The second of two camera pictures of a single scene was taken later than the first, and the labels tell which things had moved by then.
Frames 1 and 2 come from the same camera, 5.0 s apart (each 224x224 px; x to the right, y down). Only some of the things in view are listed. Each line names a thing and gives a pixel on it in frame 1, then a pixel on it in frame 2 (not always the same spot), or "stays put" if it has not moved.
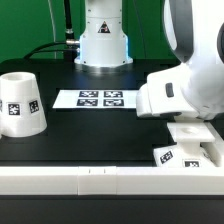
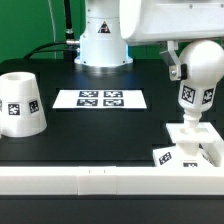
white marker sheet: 96,99 stays put
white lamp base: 189,153 stays put
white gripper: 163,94 to 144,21
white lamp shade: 21,108 stays put
